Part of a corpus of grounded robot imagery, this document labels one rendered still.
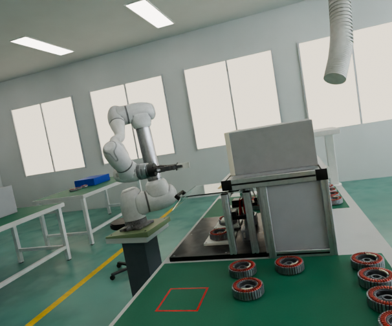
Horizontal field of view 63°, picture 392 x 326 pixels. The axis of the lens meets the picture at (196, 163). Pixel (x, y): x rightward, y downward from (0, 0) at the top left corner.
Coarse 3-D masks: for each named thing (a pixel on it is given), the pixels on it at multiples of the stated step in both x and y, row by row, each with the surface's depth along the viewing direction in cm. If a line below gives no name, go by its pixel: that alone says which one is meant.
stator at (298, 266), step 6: (282, 258) 130; (288, 258) 130; (294, 258) 129; (300, 258) 127; (276, 264) 126; (282, 264) 125; (288, 264) 126; (294, 264) 123; (300, 264) 123; (276, 270) 126; (282, 270) 124; (288, 270) 122; (294, 270) 122; (300, 270) 122
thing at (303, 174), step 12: (300, 168) 140; (312, 168) 134; (324, 168) 130; (228, 180) 141; (240, 180) 139; (252, 180) 138; (264, 180) 137; (276, 180) 135; (288, 180) 134; (300, 180) 132; (312, 180) 131
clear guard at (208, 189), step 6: (198, 186) 168; (204, 186) 165; (210, 186) 162; (216, 186) 159; (192, 192) 154; (198, 192) 152; (204, 192) 149; (210, 192) 147; (216, 192) 145; (222, 192) 143; (180, 198) 149; (186, 198) 170
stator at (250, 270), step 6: (234, 264) 133; (240, 264) 134; (246, 264) 133; (252, 264) 129; (234, 270) 127; (240, 270) 126; (246, 270) 125; (252, 270) 126; (234, 276) 127; (240, 276) 125; (246, 276) 125
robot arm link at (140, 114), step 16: (128, 112) 215; (144, 112) 217; (144, 128) 219; (144, 144) 220; (144, 160) 222; (160, 176) 225; (144, 192) 223; (160, 192) 220; (176, 192) 226; (160, 208) 224
